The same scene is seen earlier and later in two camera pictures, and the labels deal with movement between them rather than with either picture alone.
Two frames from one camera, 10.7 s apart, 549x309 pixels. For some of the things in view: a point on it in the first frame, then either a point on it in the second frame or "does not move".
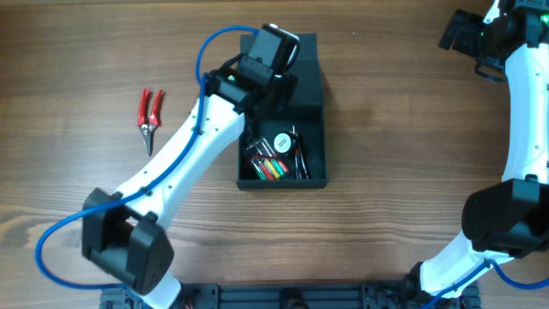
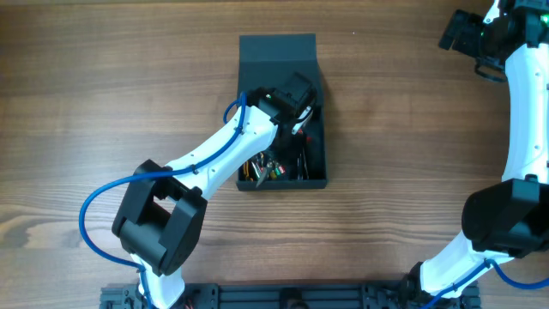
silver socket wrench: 301,170 does not move
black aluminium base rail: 292,295 does not move
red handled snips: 148,125 to 262,174
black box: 303,109 does not move
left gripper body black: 282,86 to 284,140
